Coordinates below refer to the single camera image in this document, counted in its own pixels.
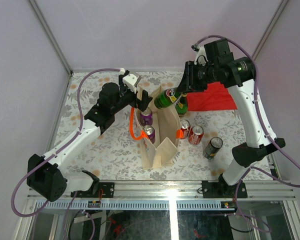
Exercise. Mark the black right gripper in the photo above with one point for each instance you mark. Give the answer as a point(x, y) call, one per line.
point(189, 84)

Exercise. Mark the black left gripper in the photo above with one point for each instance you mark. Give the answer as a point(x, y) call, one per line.
point(141, 104)

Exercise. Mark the green glass bottle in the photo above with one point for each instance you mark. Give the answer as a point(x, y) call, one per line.
point(167, 98)
point(181, 105)

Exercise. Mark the purple soda can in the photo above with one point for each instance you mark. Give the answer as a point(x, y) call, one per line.
point(146, 117)
point(150, 132)

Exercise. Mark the beige canvas bag orange handles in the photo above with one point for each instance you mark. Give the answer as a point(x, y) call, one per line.
point(167, 133)

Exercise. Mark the red cola can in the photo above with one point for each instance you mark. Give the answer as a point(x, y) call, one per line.
point(196, 134)
point(185, 127)

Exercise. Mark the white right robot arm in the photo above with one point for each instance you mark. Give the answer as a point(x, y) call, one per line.
point(261, 140)

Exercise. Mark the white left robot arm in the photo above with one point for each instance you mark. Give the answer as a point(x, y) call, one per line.
point(46, 175)

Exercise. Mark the red cloth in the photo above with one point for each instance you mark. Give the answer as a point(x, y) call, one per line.
point(215, 98)

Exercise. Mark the black energy drink can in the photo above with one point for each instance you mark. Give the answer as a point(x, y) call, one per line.
point(213, 147)

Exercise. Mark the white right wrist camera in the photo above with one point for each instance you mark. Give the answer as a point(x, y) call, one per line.
point(200, 58)

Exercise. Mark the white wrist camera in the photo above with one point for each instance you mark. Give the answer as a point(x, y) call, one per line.
point(130, 79)
point(200, 58)

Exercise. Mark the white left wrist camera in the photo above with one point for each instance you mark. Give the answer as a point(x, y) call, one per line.
point(130, 79)

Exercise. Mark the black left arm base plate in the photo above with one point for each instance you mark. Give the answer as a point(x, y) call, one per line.
point(98, 190)

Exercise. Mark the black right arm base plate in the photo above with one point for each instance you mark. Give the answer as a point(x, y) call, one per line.
point(219, 190)

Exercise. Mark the aluminium front rail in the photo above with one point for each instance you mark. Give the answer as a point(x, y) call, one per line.
point(257, 190)

